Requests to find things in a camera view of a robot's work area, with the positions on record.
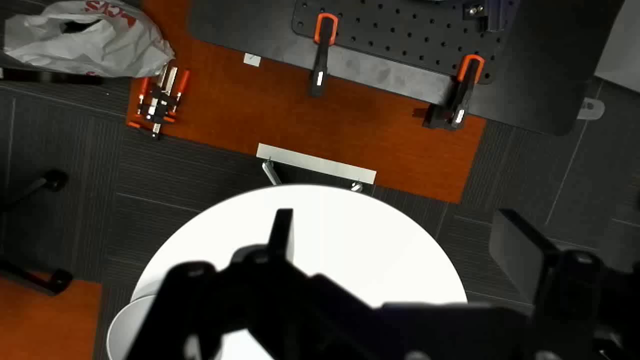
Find black perforated board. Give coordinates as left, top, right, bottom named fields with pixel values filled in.
left=289, top=0, right=522, bottom=86

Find white metal table base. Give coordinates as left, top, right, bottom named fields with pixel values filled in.
left=255, top=140, right=381, bottom=196

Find white plastic bag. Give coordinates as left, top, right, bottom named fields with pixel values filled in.
left=2, top=0, right=177, bottom=79

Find orange black clamp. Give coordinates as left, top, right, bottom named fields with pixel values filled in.
left=425, top=51, right=488, bottom=131
left=307, top=10, right=342, bottom=98

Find orange tool pack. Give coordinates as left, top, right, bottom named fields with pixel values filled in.
left=126, top=60, right=195, bottom=140

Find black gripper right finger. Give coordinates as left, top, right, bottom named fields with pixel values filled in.
left=488, top=208, right=640, bottom=360

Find black stand legs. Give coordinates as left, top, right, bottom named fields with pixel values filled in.
left=0, top=167, right=76, bottom=296

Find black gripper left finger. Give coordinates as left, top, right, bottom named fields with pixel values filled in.
left=126, top=208, right=376, bottom=360

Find grey bowl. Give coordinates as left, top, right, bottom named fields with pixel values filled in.
left=107, top=289, right=166, bottom=360

